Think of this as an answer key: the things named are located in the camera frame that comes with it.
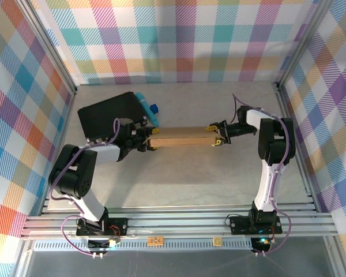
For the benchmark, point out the brown cardboard paper box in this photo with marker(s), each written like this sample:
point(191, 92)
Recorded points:
point(184, 138)

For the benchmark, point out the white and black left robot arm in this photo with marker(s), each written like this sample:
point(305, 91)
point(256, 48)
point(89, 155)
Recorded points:
point(106, 153)

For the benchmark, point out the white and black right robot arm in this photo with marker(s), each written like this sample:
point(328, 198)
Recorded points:
point(266, 184)

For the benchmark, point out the blue bottle cap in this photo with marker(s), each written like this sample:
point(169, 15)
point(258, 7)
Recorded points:
point(154, 108)

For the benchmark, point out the cyan plastic tube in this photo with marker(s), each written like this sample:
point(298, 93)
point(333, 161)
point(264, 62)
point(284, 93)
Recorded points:
point(145, 105)

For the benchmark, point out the orange wooden tag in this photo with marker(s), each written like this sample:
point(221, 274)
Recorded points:
point(155, 241)

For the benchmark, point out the cream wooden block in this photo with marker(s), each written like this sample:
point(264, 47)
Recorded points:
point(217, 241)

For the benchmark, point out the black controller board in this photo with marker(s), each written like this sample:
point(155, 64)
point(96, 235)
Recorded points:
point(261, 243)
point(99, 243)

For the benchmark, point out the aluminium side rail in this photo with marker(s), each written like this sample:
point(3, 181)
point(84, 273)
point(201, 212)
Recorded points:
point(63, 130)
point(302, 161)

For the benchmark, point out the aluminium frame rails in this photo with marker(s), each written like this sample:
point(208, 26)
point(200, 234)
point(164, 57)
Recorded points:
point(176, 223)

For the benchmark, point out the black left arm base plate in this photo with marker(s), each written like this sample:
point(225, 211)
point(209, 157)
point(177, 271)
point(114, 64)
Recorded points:
point(116, 222)

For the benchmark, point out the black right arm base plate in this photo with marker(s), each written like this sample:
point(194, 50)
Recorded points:
point(239, 225)

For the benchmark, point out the aluminium frame post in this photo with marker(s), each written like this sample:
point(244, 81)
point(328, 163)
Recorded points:
point(49, 43)
point(302, 43)

